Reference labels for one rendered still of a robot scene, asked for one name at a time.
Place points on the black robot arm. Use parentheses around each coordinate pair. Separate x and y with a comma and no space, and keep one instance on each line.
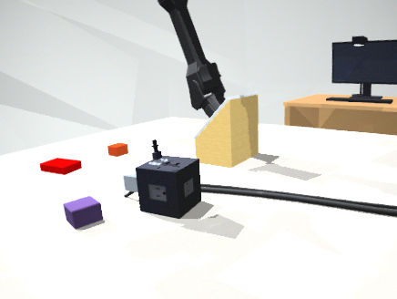
(202,76)

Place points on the red flat block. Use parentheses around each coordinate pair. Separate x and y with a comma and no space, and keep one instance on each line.
(60,166)

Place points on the purple block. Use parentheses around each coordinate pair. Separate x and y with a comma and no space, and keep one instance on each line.
(83,211)

